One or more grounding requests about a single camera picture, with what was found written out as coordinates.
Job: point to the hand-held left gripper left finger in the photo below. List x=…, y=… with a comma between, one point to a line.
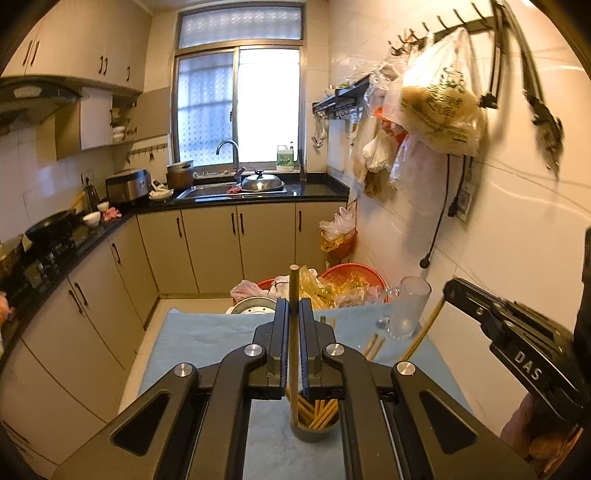
x=282, y=350

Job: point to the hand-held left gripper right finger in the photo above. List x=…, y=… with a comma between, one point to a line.
x=305, y=350

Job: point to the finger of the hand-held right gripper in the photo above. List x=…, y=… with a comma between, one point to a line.
x=475, y=302

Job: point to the wooden chopstick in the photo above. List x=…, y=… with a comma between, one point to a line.
x=422, y=330
x=294, y=286
x=376, y=348
x=371, y=346

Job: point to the bunch of chopsticks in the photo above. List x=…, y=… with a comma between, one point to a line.
x=318, y=415

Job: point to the grey chopstick holder cup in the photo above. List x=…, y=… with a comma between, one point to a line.
x=314, y=434

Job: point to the person's right hand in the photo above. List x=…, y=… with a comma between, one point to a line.
x=540, y=438

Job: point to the clear glass mug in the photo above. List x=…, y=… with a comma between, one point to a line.
x=408, y=307

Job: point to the pink plastic bag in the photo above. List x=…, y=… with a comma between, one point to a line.
x=249, y=290

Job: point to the blue table cloth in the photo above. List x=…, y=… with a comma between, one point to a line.
x=207, y=332

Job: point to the red plastic basket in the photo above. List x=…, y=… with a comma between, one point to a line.
x=355, y=274

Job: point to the black power adapter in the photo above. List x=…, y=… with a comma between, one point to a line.
x=464, y=201

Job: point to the orange plastic bag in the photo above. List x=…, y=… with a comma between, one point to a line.
x=339, y=240

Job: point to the beige lower cabinets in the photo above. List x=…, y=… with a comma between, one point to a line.
x=221, y=249

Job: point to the beige cabinets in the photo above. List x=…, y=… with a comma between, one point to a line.
x=221, y=249
x=83, y=46

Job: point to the clear plastic bag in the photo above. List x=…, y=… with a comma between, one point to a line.
x=411, y=161

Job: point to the black countertop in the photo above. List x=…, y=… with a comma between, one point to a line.
x=258, y=196

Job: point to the red cloth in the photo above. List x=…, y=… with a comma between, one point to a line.
x=233, y=189

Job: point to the steel pot lid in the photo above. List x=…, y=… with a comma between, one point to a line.
x=262, y=182

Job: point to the steel sink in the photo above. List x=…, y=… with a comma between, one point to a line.
x=205, y=191

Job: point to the white plastic bag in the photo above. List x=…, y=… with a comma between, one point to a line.
x=376, y=152

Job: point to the steel pipe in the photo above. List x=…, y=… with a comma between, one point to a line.
x=302, y=164

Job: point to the green detergent bottle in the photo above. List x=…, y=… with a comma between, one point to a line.
x=286, y=157

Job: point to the white plate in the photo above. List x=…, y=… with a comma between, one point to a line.
x=161, y=194

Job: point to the plastic bag with yellow contents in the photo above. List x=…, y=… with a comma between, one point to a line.
x=443, y=106

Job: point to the steel faucet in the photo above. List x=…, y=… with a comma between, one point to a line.
x=236, y=154

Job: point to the brown clay pot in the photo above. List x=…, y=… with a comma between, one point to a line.
x=180, y=174

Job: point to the hanging metal utensil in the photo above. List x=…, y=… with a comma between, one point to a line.
x=317, y=136

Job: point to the pink cloth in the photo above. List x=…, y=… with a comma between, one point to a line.
x=111, y=212

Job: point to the steel rice cooker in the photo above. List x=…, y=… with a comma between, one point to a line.
x=128, y=184

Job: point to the white bowl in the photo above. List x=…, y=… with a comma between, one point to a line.
x=91, y=218

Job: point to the dark kettle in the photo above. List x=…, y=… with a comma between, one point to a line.
x=91, y=196

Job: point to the black gas stove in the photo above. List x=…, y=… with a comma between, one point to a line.
x=41, y=263

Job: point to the kitchen window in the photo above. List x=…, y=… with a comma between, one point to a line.
x=240, y=92

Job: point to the black wok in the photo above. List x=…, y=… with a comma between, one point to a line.
x=48, y=226

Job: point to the stack of white bowls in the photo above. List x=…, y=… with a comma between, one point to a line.
x=119, y=133

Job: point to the white box cabinet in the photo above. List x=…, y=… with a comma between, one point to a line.
x=97, y=117

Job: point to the range hood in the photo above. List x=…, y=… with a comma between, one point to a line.
x=32, y=99

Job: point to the beige upper cabinets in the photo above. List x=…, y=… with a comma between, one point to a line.
x=83, y=46

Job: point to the black wall rack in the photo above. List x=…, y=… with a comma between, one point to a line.
x=341, y=94

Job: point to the black hook rail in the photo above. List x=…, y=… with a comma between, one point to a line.
x=461, y=22

